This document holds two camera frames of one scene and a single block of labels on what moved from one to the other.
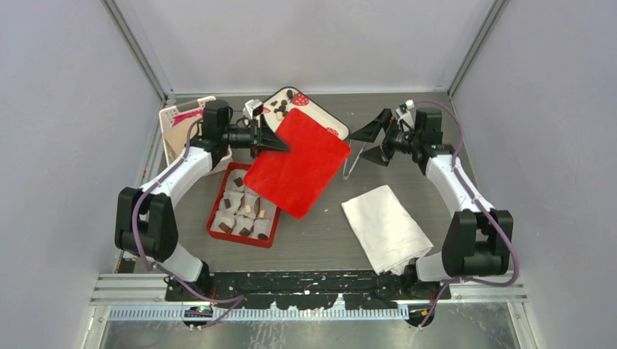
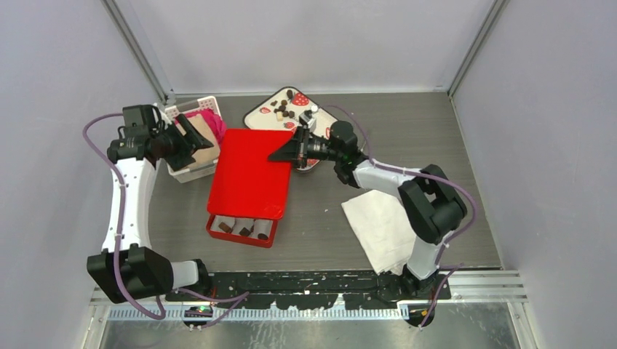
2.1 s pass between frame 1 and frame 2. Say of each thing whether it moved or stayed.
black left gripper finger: moved
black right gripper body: moved
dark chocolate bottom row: stayed
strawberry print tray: stayed
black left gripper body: moved
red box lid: moved
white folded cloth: stayed
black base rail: stayed
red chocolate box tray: moved
